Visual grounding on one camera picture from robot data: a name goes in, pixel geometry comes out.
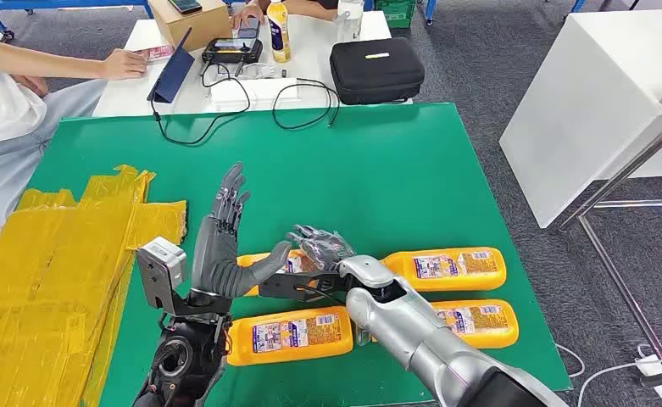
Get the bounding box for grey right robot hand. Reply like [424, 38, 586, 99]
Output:
[285, 224, 359, 274]

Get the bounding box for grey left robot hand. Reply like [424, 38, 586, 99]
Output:
[190, 161, 293, 300]

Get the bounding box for person's left hand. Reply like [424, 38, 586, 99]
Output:
[98, 47, 149, 81]

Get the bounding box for person's right hand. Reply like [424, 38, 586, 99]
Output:
[230, 3, 266, 31]
[13, 74, 49, 98]

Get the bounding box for grey smartphone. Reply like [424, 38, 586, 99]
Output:
[236, 16, 261, 41]

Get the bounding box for orange detergent bottle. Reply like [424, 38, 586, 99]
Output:
[235, 249, 323, 298]
[226, 305, 355, 368]
[355, 298, 520, 350]
[380, 247, 508, 293]

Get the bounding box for smartphone with colourful screen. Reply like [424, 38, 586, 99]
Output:
[134, 44, 175, 63]

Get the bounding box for yellow drink bottle blue label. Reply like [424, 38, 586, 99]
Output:
[266, 0, 292, 64]

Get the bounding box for black handheld screen controller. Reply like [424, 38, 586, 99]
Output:
[202, 37, 264, 64]

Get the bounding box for dark blue tablet case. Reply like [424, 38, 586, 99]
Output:
[147, 26, 196, 104]

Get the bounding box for brown cardboard box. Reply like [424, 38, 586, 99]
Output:
[148, 0, 233, 53]

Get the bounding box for clear safety glasses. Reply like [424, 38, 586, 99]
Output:
[203, 61, 278, 81]

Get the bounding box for black smartphone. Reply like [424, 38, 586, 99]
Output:
[167, 0, 203, 15]

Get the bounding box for white flat box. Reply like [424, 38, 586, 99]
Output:
[209, 77, 300, 110]

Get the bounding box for white table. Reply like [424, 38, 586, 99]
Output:
[498, 8, 662, 230]
[92, 9, 413, 118]

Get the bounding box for clear water jug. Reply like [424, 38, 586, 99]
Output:
[335, 0, 365, 43]

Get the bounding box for black zip carrying case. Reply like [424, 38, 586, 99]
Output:
[329, 36, 426, 106]

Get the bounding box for green plastic crate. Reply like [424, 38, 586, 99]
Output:
[373, 0, 417, 29]

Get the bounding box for yellow plastic sheet stack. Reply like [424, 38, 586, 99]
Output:
[0, 164, 188, 407]

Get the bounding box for black cable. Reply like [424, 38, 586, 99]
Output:
[150, 61, 252, 148]
[271, 77, 342, 131]

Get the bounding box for white cable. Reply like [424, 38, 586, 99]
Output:
[576, 345, 662, 407]
[554, 343, 586, 378]

